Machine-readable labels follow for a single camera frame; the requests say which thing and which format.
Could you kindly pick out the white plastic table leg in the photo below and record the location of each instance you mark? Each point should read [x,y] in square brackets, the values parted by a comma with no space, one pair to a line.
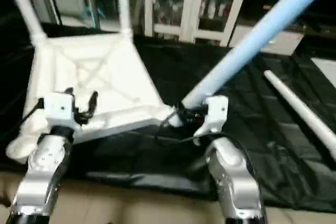
[302,111]
[124,1]
[21,3]
[252,40]

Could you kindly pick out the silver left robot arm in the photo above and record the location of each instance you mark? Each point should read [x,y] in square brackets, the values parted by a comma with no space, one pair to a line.
[44,166]

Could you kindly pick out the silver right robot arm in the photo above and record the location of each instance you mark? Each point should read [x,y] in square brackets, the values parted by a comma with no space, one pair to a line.
[233,177]

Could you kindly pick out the black mat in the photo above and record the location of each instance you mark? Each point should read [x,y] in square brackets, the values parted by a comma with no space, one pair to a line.
[173,66]

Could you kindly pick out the light blue stand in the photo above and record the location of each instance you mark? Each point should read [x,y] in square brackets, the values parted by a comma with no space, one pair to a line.
[92,11]

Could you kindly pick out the white glass door cabinet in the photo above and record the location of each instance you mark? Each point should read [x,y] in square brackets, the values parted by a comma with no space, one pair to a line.
[194,6]

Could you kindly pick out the white drawer unit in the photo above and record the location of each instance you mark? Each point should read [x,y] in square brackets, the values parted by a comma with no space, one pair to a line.
[283,38]

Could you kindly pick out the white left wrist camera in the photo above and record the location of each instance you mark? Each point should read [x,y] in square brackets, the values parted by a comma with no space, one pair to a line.
[59,109]

